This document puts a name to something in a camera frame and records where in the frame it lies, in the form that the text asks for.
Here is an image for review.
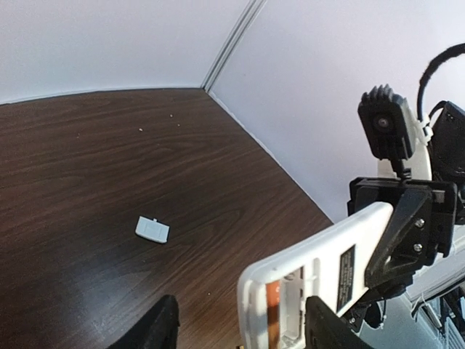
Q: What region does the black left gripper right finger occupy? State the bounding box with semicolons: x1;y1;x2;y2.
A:
304;296;372;349

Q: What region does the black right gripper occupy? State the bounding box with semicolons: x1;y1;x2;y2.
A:
343;177;458;333

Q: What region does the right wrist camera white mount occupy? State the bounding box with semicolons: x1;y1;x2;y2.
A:
357;84;433;180

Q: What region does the grey battery compartment cover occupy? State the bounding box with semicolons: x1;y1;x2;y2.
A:
135;216;170;244

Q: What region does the aluminium frame post right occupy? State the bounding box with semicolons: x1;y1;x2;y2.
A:
201;0;267;94

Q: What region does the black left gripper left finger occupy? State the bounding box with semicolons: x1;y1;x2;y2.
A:
109;294;180;349

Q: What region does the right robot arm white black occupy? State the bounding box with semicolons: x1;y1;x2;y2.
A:
343;99;464;330

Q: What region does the white remote control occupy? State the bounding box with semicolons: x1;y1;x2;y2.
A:
237;202;393;348

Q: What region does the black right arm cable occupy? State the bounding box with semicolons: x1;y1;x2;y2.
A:
416;42;465;123

